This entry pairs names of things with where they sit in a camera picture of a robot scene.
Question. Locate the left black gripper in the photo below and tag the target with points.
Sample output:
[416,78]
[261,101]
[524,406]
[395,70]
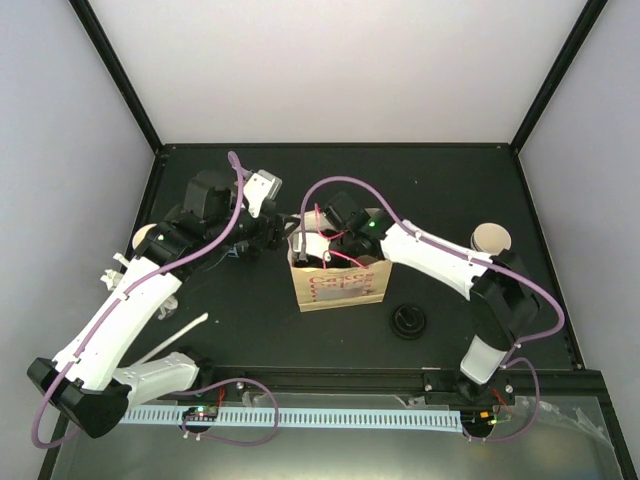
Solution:
[276,236]

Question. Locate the black paper coffee cup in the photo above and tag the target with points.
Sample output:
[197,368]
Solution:
[315,262]

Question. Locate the cake print paper bag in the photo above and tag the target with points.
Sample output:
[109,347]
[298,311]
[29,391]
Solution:
[345,282]

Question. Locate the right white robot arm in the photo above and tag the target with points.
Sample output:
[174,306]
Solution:
[501,305]

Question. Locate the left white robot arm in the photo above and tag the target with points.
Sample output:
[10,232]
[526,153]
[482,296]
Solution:
[85,381]

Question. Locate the black cup lying sideways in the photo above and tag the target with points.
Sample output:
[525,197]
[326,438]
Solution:
[244,253]

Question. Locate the stack of black lids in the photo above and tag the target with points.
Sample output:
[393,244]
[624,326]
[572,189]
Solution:
[408,322]

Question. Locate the right black paper cup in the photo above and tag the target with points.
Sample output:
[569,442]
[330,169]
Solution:
[490,238]

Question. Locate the white stacked paper cups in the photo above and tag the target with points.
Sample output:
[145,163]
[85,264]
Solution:
[140,234]

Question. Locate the small circuit board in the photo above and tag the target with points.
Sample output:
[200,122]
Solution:
[200,413]

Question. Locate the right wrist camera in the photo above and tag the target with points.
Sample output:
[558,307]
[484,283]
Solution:
[311,245]

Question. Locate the light blue cable duct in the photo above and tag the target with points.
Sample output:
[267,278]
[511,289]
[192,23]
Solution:
[315,418]

